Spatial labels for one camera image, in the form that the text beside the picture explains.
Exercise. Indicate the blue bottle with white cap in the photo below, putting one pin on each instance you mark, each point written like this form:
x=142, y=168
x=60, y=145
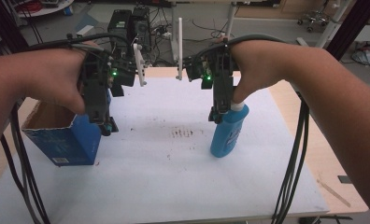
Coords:
x=228, y=133

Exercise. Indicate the white slanted frame leg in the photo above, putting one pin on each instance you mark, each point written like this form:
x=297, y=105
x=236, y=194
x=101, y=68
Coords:
x=332, y=25

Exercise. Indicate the small black tape piece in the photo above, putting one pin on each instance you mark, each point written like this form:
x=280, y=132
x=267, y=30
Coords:
x=344, y=179

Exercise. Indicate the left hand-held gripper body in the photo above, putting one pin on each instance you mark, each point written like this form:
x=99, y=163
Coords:
x=96, y=90

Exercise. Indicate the black computer tower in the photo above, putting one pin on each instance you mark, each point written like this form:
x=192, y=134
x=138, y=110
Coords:
x=141, y=25
x=120, y=25

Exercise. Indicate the white round table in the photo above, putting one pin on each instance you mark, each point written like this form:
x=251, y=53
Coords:
x=49, y=9

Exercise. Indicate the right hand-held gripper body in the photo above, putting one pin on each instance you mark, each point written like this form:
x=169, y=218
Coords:
x=222, y=77

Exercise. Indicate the person's left hand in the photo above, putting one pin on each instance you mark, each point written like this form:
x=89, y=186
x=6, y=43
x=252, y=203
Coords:
x=52, y=77

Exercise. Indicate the person's right hand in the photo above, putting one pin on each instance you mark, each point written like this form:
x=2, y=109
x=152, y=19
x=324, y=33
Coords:
x=261, y=65

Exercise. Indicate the office chair wheel base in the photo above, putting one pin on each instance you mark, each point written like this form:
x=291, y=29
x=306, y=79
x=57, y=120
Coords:
x=314, y=18

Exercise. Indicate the white metal stand post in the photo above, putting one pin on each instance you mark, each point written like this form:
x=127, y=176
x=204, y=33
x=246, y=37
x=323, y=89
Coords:
x=230, y=21

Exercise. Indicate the blue cardboard box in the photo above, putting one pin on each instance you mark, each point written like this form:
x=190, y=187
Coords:
x=71, y=143

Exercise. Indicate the white power strip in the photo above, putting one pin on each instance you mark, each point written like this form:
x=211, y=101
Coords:
x=85, y=30

